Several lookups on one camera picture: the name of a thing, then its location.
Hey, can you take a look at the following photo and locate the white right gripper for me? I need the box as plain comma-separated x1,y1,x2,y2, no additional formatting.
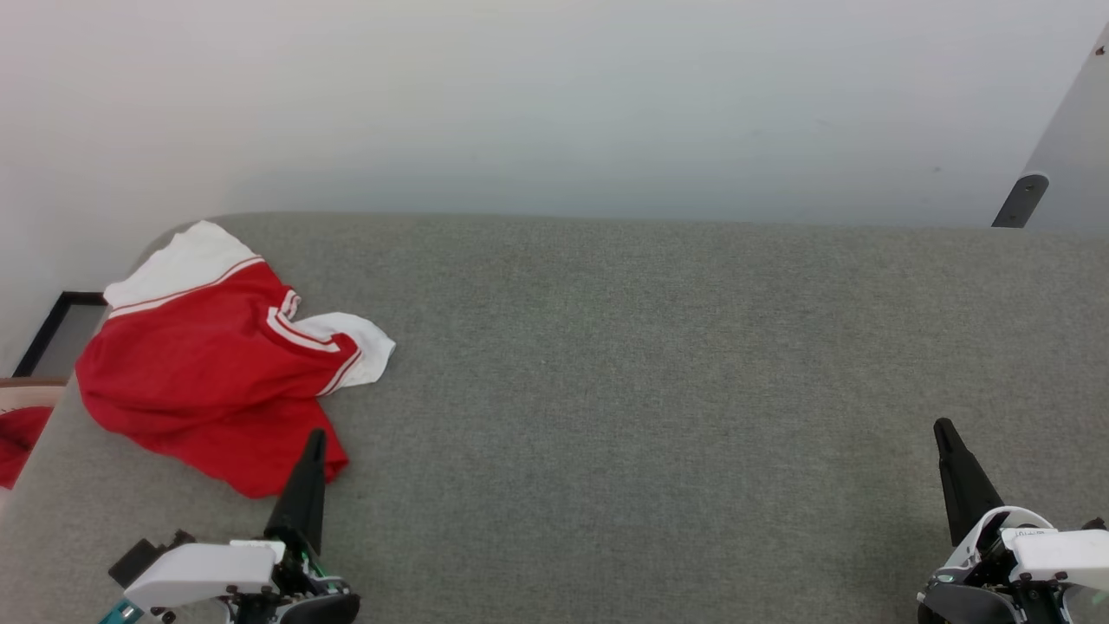
918,418,1109,624

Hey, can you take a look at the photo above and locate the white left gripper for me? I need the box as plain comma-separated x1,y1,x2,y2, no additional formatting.
124,429,361,624

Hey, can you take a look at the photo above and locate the red and white shirt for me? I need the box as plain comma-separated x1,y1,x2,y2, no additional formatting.
75,220,397,499

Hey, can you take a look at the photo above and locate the white laundry basket brown rim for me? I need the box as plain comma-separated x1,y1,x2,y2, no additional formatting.
0,377,69,512

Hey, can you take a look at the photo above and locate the red garment in basket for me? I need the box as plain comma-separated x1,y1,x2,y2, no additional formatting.
0,406,55,491

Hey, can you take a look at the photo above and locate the black framed panel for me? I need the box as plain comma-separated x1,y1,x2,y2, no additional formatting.
13,292,109,379

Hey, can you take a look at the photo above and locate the light grey board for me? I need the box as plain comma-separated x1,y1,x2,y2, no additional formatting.
1022,22,1109,231

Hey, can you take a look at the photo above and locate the grey metal bracket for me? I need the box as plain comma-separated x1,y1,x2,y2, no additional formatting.
992,173,1050,229

